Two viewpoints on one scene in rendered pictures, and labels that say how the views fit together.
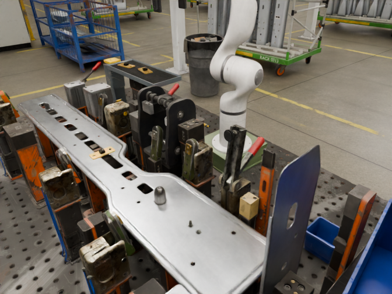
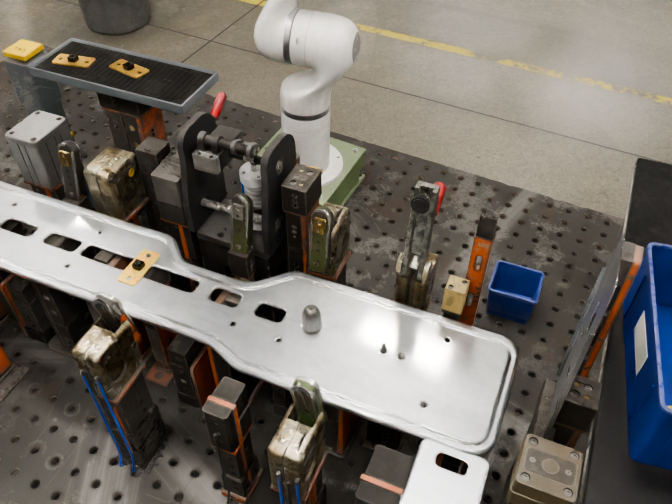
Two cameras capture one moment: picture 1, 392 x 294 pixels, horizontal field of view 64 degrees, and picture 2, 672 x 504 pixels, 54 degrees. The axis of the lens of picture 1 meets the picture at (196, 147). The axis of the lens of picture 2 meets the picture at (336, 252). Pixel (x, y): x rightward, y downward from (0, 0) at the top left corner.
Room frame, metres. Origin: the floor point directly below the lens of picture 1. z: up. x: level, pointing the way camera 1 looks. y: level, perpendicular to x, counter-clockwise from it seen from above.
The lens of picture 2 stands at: (0.03, 0.37, 1.86)
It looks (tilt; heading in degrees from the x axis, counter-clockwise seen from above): 45 degrees down; 333
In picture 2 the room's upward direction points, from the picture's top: straight up
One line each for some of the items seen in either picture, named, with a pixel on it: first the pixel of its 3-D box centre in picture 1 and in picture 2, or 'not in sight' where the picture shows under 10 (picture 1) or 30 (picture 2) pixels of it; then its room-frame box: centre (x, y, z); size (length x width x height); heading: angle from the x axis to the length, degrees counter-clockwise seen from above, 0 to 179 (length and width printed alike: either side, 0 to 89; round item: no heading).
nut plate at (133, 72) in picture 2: (144, 69); (128, 66); (1.31, 0.21, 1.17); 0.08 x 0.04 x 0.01; 30
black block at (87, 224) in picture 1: (102, 259); (235, 445); (0.59, 0.28, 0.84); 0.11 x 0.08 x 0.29; 131
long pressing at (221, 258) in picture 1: (97, 152); (127, 268); (0.92, 0.34, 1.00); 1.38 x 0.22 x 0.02; 41
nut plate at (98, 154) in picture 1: (102, 151); (138, 265); (0.91, 0.32, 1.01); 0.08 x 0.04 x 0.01; 130
